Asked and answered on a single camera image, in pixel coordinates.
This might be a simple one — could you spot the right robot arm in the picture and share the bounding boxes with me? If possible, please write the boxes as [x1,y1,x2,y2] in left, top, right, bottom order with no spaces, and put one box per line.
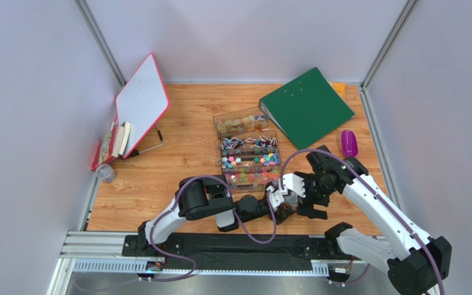
[281,146,452,294]

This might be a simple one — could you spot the small clear cup left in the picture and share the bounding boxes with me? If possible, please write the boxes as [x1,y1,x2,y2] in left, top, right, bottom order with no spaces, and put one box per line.
[95,164,117,184]

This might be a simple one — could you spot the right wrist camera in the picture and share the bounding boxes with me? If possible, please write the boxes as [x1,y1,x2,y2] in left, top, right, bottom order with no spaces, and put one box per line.
[279,173,306,198]

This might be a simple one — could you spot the lollipop candy bin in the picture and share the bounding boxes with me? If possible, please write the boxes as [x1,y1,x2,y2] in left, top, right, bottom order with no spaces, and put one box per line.
[218,130,279,151]

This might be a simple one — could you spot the purple plastic scoop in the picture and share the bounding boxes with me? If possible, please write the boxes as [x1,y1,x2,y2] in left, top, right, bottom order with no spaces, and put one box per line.
[340,130,359,157]

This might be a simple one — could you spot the stack of books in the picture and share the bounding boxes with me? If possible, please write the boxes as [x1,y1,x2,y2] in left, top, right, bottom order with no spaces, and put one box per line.
[90,121,132,171]

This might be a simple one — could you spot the aluminium front rail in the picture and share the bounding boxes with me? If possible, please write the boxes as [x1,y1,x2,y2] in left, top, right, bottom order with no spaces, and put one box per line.
[58,231,431,276]

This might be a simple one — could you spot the green clipboard folder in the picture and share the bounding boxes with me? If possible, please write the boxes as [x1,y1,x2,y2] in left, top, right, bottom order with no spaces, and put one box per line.
[259,67,356,149]

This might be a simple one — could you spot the metal wire handle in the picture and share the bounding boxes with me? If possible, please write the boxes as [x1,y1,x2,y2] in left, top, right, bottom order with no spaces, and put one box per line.
[137,124,165,154]

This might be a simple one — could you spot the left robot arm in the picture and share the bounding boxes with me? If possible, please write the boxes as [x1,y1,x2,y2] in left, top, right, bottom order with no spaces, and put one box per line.
[138,175,296,251]

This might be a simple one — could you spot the orange notebook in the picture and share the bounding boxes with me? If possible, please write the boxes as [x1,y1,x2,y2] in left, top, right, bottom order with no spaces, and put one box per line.
[329,82,346,100]

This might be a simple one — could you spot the colourful star candy bin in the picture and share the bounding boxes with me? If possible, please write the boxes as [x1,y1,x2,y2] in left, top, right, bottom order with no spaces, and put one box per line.
[218,147,282,169]

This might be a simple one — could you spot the white board red frame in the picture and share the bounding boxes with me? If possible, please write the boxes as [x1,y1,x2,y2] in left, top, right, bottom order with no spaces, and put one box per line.
[116,53,170,159]

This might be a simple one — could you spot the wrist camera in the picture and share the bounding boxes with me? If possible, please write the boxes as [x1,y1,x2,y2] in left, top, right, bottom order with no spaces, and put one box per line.
[265,186,285,211]
[279,173,306,198]

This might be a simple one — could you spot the clear candy bin back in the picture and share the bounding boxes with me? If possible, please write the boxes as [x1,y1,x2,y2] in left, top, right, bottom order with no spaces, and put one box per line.
[213,107,269,138]

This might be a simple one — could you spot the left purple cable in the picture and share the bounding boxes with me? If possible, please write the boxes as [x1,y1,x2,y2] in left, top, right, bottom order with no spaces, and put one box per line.
[138,175,278,282]

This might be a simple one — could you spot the purple cable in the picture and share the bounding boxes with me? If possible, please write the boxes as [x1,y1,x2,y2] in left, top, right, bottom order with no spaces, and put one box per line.
[280,147,446,295]
[138,175,278,282]

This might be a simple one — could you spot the translucent gummy candy bin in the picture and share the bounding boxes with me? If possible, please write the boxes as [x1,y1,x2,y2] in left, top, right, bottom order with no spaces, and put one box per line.
[222,165,282,193]

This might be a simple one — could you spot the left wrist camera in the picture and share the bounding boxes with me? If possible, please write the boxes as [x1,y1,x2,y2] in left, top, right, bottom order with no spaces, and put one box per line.
[265,186,285,211]

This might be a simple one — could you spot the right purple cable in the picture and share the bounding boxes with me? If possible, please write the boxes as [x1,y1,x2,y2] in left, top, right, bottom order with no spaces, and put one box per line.
[280,147,446,295]

